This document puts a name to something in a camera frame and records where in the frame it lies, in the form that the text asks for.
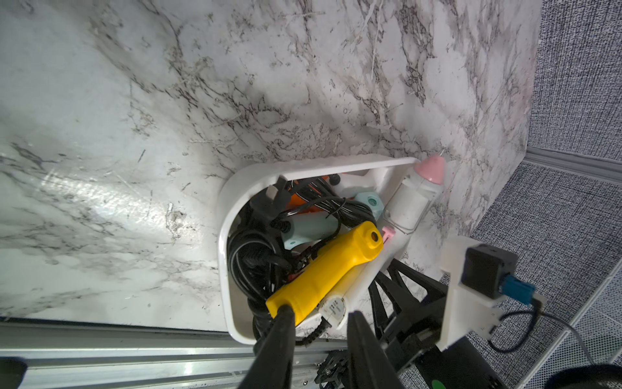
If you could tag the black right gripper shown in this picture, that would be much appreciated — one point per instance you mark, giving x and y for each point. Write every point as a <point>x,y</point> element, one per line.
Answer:
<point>460,366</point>

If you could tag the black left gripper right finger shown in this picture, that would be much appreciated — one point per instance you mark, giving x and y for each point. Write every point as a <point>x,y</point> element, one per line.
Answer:
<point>368,366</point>

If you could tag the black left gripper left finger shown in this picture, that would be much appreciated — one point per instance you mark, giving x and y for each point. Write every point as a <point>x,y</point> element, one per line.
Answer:
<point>273,365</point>

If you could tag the yellow black glue gun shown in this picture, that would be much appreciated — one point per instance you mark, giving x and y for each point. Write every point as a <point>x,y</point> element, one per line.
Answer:
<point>338,257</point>

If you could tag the white pink glue gun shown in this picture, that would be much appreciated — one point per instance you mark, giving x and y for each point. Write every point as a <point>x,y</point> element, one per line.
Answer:
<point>421,186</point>

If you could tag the white orange glue gun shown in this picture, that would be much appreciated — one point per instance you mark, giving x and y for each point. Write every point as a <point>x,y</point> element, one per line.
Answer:
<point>353,183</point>

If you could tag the mint green glue gun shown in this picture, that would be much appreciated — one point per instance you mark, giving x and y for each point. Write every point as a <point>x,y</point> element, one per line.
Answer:
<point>314,226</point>

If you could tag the white storage box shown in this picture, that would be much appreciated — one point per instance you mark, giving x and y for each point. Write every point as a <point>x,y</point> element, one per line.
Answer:
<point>247,182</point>

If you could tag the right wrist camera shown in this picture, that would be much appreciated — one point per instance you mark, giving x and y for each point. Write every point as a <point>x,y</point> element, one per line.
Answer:
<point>481,278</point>

